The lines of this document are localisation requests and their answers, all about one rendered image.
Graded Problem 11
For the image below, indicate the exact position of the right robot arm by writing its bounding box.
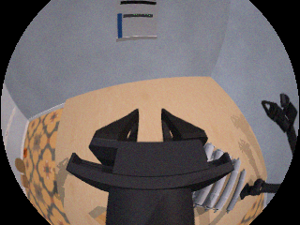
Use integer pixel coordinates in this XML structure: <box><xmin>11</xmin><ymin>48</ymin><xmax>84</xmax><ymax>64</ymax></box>
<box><xmin>240</xmin><ymin>93</ymin><xmax>297</xmax><ymax>200</ymax></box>

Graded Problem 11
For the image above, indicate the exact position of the brown cardboard box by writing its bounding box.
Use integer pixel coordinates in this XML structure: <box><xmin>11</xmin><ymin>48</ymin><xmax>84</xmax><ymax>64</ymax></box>
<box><xmin>95</xmin><ymin>211</ymin><xmax>107</xmax><ymax>225</ymax></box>

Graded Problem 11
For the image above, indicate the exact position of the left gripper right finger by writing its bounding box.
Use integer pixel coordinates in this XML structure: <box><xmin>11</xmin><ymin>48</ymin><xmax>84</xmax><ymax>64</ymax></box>
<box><xmin>161</xmin><ymin>109</ymin><xmax>208</xmax><ymax>146</ymax></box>

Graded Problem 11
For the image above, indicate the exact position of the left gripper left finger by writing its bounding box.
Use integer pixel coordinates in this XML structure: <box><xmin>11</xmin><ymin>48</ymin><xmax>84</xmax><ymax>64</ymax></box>
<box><xmin>92</xmin><ymin>109</ymin><xmax>139</xmax><ymax>142</ymax></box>

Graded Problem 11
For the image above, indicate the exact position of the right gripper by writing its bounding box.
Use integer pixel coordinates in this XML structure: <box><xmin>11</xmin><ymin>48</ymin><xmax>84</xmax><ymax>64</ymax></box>
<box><xmin>262</xmin><ymin>100</ymin><xmax>284</xmax><ymax>126</ymax></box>

